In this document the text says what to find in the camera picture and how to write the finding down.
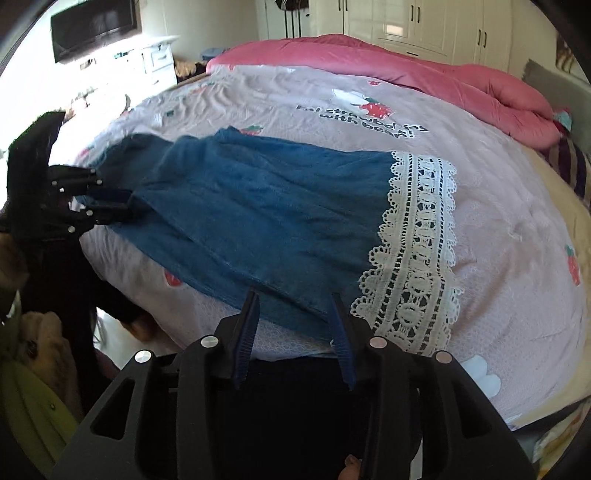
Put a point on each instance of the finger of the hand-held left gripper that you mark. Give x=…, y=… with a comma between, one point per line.
x=74, y=181
x=111, y=209

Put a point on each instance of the black wall television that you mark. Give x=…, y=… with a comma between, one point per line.
x=92, y=27

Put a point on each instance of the hanging bags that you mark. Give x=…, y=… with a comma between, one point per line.
x=288, y=4

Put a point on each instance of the cluttered white dresser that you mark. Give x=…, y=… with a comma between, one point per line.
x=154, y=60

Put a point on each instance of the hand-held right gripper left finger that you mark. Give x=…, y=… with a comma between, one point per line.
x=247, y=334

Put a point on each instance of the grey headboard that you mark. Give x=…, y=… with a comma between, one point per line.
x=554, y=87

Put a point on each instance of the striped pillow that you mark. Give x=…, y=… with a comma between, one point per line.
x=575, y=166

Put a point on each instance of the white wardrobe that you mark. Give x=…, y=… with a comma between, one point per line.
x=415, y=27

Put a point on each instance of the blue pants with lace trim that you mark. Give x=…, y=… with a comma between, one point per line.
x=258, y=217

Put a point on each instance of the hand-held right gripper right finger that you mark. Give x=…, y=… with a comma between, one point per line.
x=342, y=344

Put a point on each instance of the printed pink bedsheet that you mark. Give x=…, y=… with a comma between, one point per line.
x=498, y=230

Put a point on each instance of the pink quilt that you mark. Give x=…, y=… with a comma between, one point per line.
x=415, y=69

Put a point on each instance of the person's green jacket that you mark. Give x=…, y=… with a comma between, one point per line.
x=27, y=406

